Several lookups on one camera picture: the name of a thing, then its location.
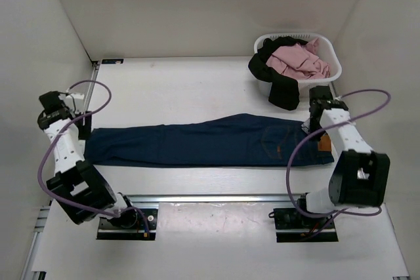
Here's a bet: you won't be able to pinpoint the aluminium frame rail left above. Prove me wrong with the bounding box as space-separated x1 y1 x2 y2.
81 60 100 111

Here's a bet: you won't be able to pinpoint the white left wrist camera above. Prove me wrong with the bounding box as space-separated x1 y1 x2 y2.
64 92 85 104

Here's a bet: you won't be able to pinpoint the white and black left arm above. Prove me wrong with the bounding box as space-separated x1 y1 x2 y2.
37 90 138 228

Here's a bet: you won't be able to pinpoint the dark blue denim trousers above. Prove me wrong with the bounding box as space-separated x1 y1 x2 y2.
85 113 336 168

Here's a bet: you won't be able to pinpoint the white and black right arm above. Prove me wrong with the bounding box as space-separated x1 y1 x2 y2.
295 86 390 228

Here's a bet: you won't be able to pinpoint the aluminium frame rail right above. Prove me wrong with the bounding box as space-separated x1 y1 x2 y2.
328 81 341 100

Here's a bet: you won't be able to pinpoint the blue white label sticker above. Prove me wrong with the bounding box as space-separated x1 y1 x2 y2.
101 58 124 64

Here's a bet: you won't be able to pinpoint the aluminium front rail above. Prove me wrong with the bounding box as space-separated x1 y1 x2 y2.
48 189 289 230

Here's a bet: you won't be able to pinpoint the pink garment in basket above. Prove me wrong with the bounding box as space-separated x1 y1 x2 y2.
266 38 331 80

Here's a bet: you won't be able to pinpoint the white plastic laundry basket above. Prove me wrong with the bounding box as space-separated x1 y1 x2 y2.
249 32 342 95

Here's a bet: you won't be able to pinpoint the aluminium frame rail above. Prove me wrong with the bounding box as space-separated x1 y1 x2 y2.
81 60 100 111
328 81 341 100

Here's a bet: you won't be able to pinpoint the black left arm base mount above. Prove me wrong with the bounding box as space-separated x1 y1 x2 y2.
96 203 159 241

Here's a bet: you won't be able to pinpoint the black garment over basket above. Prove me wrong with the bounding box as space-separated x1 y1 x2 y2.
248 36 308 111

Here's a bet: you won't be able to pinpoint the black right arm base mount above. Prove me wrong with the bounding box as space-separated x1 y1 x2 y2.
268 208 339 243

